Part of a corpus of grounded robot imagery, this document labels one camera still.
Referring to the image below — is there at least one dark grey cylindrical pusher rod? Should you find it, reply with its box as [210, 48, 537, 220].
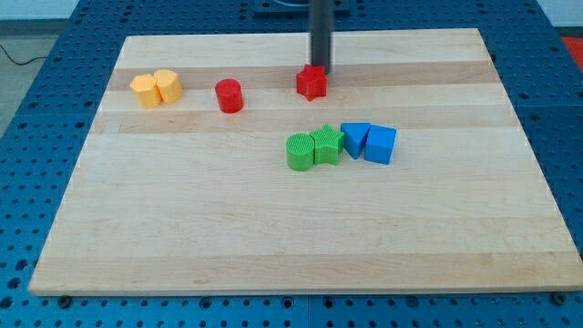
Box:
[309, 0, 333, 75]

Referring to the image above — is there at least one blue cube block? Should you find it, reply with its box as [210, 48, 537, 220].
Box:
[363, 125, 397, 165]

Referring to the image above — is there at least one black cable on floor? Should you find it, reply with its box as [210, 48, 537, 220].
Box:
[0, 44, 49, 67]

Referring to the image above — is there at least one green cylinder block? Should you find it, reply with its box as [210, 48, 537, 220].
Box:
[286, 133, 315, 171]

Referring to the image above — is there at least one red cylinder block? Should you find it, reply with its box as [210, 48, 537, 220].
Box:
[215, 78, 244, 114]

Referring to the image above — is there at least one yellow hexagon block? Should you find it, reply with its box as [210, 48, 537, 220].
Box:
[129, 74, 162, 108]

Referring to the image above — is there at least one green star block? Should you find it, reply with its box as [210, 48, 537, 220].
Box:
[310, 124, 344, 165]

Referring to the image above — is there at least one yellow rounded block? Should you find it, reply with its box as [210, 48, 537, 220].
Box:
[154, 69, 183, 104]

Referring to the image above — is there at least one blue triangle block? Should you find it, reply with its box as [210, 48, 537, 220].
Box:
[341, 122, 371, 159]

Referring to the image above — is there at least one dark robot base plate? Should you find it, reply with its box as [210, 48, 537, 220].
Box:
[249, 0, 353, 15]

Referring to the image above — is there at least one light wooden board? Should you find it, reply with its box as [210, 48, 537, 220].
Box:
[28, 28, 582, 297]

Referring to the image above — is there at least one red star block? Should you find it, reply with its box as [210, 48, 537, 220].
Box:
[296, 64, 328, 101]

